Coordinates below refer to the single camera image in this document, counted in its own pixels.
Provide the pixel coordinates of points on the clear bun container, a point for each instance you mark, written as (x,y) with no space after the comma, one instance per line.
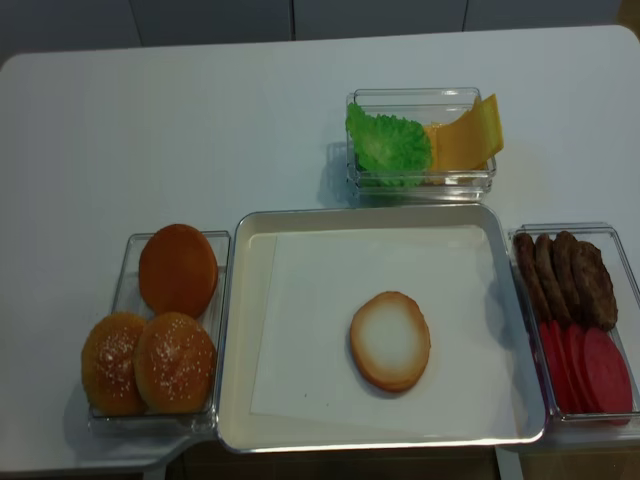
(127,298)

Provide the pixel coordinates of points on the yellow cheese slice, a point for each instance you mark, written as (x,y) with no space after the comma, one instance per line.
(485,115)
(457,148)

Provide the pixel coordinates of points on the brown meat patty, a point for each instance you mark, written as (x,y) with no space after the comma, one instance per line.
(525,256)
(564,248)
(594,287)
(548,280)

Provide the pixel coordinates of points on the plain bottom bun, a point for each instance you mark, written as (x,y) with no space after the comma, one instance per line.
(178,271)
(390,342)

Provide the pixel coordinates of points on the white paper sheet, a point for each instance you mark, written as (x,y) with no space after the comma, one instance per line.
(472,386)

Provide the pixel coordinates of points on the green lettuce leaf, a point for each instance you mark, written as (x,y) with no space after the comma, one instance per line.
(393,152)

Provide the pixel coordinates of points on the metal baking tray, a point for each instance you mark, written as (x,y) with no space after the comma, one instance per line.
(251,265)

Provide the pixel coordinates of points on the red tomato slice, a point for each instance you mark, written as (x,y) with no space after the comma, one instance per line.
(605,375)
(543,332)
(568,399)
(573,339)

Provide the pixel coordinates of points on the sesame top bun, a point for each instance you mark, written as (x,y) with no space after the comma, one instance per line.
(174,364)
(107,370)

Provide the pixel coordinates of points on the clear patty tomato container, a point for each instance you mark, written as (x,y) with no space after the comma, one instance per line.
(587,429)

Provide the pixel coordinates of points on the clear lettuce cheese container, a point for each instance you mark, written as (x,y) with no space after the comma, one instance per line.
(426,106)

